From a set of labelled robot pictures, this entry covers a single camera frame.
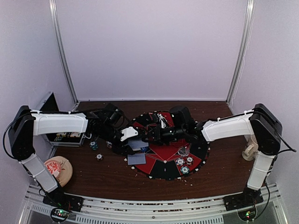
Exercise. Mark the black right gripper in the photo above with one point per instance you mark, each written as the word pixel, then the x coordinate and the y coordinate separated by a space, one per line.
pixel 158 138

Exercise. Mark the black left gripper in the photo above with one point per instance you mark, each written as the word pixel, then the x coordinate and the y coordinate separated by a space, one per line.
pixel 121 149

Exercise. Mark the grey card deck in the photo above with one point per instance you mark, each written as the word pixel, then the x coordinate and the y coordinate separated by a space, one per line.
pixel 138 145

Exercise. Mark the grey cards seat two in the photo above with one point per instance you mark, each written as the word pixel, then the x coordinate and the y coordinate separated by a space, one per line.
pixel 136 159

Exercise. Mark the brown red chip stack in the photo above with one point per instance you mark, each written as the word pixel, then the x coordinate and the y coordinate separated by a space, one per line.
pixel 99 157

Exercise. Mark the green blue chip stack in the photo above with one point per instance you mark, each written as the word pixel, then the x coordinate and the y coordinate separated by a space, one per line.
pixel 93 145

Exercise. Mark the blue orange poker chip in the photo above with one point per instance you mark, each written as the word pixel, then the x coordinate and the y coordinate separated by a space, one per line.
pixel 179 162

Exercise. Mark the brown white poker chip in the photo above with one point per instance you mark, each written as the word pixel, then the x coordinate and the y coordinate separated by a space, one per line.
pixel 189 161

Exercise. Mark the green blue poker chip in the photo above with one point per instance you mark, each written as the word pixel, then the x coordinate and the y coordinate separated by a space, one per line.
pixel 184 170

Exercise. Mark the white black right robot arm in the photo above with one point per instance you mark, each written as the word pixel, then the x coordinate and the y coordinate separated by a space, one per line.
pixel 259 122

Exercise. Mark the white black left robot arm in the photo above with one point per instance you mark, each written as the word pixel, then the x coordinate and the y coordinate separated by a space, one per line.
pixel 95 122

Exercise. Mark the clear dealer button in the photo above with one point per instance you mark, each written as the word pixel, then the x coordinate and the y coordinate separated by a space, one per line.
pixel 184 151

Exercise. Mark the round red black poker mat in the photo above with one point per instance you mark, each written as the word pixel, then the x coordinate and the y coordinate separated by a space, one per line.
pixel 160 159

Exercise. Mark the beige red patterned bowl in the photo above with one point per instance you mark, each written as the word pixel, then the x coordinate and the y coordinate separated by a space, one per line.
pixel 60 168

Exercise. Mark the aluminium poker case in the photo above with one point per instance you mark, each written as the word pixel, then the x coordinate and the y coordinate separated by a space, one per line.
pixel 66 139

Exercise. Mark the beige ceramic mug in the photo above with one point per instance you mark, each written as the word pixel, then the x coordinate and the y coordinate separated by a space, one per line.
pixel 250 151

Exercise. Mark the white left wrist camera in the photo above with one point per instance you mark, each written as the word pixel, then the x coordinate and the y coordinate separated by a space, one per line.
pixel 128 132

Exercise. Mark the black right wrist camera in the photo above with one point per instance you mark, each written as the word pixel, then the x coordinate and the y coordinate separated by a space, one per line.
pixel 181 116

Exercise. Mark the aluminium front rail base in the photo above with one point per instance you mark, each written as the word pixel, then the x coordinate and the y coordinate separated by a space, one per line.
pixel 209 210

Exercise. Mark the right aluminium frame post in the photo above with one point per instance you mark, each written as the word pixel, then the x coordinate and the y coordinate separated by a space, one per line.
pixel 247 27

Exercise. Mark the aluminium frame post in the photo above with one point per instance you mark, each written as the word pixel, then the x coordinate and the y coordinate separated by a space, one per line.
pixel 247 27
pixel 62 55

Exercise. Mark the left aluminium frame post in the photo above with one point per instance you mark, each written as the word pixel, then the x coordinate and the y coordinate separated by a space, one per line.
pixel 62 55

